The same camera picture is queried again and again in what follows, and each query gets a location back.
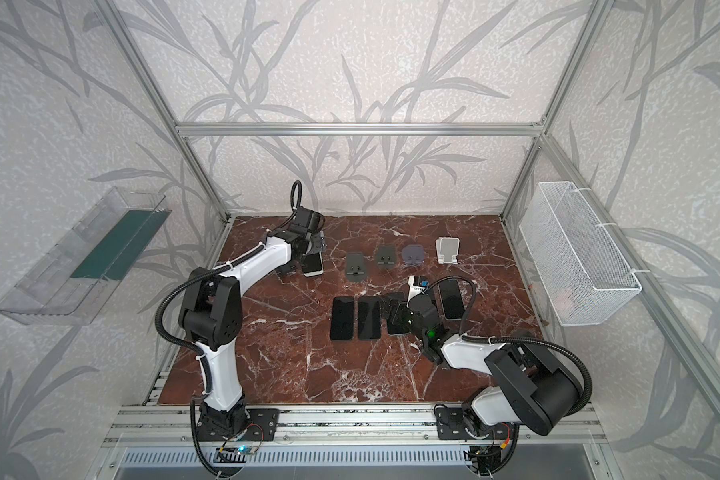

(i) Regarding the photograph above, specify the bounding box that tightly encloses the white wire mesh basket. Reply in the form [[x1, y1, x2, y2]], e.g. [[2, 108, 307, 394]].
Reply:
[[520, 181, 642, 327]]

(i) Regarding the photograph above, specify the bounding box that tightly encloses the white folding phone stand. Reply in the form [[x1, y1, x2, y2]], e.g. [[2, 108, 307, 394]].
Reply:
[[435, 237, 460, 264]]

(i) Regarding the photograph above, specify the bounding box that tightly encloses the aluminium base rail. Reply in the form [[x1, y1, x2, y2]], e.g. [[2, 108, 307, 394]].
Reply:
[[102, 403, 608, 448]]

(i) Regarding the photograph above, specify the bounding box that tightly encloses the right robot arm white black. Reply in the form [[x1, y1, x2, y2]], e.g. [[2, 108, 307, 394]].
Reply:
[[391, 293, 593, 439]]

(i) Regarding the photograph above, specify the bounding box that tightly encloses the grey round-base stand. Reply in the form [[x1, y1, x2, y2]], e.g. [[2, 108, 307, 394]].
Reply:
[[345, 252, 368, 282]]

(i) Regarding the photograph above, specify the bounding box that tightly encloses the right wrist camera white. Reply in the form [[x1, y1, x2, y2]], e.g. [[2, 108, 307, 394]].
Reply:
[[408, 275, 429, 298]]

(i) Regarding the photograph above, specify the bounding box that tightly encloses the left black corrugated cable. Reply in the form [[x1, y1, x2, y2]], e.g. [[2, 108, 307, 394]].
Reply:
[[154, 179, 304, 397]]

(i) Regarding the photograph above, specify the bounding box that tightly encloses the right black corrugated cable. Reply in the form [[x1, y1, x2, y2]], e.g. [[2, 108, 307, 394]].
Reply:
[[422, 274, 594, 416]]

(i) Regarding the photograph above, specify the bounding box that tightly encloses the aluminium frame crossbar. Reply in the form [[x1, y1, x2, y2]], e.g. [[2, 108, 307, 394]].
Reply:
[[176, 122, 542, 137]]

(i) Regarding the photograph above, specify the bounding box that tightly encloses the black phone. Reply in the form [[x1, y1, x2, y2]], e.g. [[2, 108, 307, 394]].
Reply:
[[357, 296, 381, 340], [329, 296, 355, 341]]

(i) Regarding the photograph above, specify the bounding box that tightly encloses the black corrugated cable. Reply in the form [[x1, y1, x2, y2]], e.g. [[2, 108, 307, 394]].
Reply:
[[422, 274, 594, 416], [154, 179, 304, 397]]

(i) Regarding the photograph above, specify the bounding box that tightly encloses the grey stand rear middle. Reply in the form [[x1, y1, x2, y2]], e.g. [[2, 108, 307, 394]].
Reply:
[[375, 244, 397, 269]]

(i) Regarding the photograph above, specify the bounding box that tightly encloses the white-edged phone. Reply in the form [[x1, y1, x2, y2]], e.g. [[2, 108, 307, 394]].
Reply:
[[438, 279, 465, 321]]

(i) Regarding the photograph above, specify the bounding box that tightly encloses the clear plastic wall bin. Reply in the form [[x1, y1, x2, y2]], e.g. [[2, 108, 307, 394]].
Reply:
[[0, 187, 171, 326]]

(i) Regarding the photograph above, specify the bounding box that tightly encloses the purple-edged phone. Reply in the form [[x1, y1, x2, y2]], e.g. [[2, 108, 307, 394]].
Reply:
[[300, 252, 324, 277]]

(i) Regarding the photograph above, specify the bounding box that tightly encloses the lavender round-base stand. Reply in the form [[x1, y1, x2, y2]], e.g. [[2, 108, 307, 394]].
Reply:
[[401, 244, 426, 267]]

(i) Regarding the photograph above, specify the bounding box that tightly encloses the silver-edged phone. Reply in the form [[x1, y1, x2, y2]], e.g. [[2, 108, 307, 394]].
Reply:
[[381, 292, 410, 336]]

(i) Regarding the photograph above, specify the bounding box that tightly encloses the green circuit board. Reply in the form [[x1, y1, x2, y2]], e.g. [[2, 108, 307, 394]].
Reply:
[[217, 445, 260, 458]]

